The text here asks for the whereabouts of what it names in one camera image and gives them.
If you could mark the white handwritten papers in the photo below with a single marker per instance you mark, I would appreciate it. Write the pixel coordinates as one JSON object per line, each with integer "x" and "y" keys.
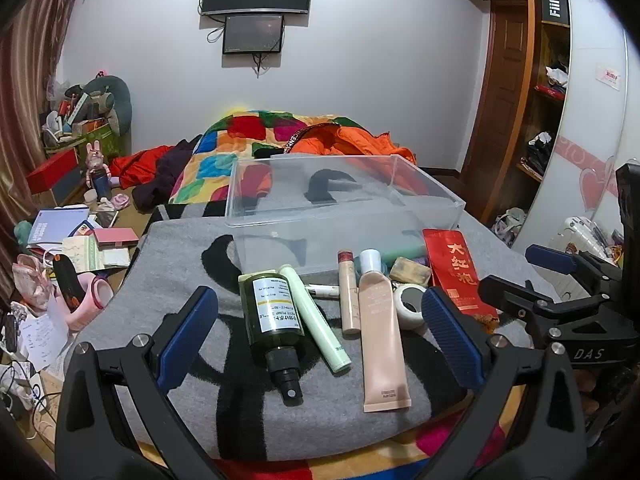
{"x": 42, "y": 340}

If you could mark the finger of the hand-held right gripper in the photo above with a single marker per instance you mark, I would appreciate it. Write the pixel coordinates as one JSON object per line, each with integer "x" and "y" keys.
{"x": 550, "y": 257}
{"x": 510, "y": 295}

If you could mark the white wardrobe door pink hearts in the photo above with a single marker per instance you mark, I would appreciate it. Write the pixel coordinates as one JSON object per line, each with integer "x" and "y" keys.
{"x": 595, "y": 135}

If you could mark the teal green tube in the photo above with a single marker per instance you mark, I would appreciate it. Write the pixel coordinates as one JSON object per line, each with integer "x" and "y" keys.
{"x": 405, "y": 251}

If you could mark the striped brown curtain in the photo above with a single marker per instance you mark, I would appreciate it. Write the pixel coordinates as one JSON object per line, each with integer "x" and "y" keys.
{"x": 30, "y": 85}

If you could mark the pink tube white cap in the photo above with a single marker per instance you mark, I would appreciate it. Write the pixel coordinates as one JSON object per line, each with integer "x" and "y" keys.
{"x": 382, "y": 340}

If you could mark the white ballpoint pen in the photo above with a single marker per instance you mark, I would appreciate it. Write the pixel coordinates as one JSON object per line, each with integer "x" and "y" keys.
{"x": 325, "y": 290}

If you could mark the white tape roll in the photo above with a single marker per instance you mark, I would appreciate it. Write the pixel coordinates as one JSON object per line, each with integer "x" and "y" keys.
{"x": 402, "y": 310}

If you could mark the wooden open shelf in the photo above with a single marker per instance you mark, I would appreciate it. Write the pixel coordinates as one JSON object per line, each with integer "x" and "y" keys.
{"x": 532, "y": 60}

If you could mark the brown wooden door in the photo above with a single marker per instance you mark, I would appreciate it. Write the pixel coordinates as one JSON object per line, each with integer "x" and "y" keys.
{"x": 505, "y": 85}

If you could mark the white bag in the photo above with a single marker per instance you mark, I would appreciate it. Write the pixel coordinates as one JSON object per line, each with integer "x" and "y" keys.
{"x": 510, "y": 225}

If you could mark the pink flat box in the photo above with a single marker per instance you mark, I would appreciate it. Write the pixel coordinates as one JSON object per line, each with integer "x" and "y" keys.
{"x": 115, "y": 236}

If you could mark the grey-green plush pillow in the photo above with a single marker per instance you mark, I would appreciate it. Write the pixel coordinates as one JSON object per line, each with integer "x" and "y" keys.
{"x": 117, "y": 92}

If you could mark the colourful patchwork quilt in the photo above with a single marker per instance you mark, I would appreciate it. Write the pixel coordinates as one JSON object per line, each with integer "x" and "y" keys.
{"x": 225, "y": 160}

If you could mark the yellowish wrapped soap bar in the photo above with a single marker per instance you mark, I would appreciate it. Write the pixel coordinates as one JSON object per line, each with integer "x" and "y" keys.
{"x": 410, "y": 271}

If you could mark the pink fabric pouch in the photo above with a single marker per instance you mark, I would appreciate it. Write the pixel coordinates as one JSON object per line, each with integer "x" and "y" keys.
{"x": 32, "y": 280}

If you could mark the green cardboard box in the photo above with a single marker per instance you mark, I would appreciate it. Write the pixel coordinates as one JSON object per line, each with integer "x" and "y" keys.
{"x": 107, "y": 140}

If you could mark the dark green spray bottle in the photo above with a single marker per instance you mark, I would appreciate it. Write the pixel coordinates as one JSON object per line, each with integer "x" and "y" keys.
{"x": 267, "y": 310}

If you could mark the orange jacket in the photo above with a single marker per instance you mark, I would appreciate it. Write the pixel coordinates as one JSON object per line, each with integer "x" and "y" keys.
{"x": 350, "y": 142}

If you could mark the beige concealer tube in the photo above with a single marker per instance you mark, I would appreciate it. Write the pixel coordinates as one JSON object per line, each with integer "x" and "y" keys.
{"x": 350, "y": 305}

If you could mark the light green tube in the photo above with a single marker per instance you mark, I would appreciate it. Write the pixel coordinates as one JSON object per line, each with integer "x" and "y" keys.
{"x": 320, "y": 325}

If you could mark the dark purple cloth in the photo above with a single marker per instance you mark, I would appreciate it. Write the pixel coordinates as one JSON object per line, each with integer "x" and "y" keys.
{"x": 165, "y": 170}

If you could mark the green white booklet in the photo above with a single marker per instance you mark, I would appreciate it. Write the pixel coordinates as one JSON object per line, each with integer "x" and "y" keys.
{"x": 92, "y": 252}

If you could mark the red cloth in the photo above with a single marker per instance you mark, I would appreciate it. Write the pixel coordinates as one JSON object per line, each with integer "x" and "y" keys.
{"x": 140, "y": 165}

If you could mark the grey black patterned blanket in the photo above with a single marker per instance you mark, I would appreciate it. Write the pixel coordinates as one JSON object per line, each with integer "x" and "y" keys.
{"x": 150, "y": 260}

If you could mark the pink bunny figurine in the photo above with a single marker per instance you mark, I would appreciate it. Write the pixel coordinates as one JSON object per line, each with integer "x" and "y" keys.
{"x": 97, "y": 165}

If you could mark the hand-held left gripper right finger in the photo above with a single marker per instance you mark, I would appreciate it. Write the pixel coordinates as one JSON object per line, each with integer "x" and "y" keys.
{"x": 450, "y": 332}

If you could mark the clear plastic box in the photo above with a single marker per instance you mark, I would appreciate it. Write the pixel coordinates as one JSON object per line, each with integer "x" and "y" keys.
{"x": 350, "y": 205}

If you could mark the red flat box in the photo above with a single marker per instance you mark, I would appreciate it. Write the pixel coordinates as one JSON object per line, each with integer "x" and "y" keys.
{"x": 52, "y": 170}

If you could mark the blue book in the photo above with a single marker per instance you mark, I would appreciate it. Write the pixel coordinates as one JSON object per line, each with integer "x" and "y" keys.
{"x": 52, "y": 225}

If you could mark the red tea packet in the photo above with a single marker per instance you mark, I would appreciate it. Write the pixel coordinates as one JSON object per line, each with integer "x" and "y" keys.
{"x": 455, "y": 270}

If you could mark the black orange oblong case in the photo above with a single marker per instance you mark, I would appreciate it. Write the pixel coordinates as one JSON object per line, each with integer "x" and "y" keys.
{"x": 67, "y": 280}

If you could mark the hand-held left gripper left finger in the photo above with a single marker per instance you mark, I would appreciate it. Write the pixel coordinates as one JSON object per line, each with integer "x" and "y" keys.
{"x": 187, "y": 327}

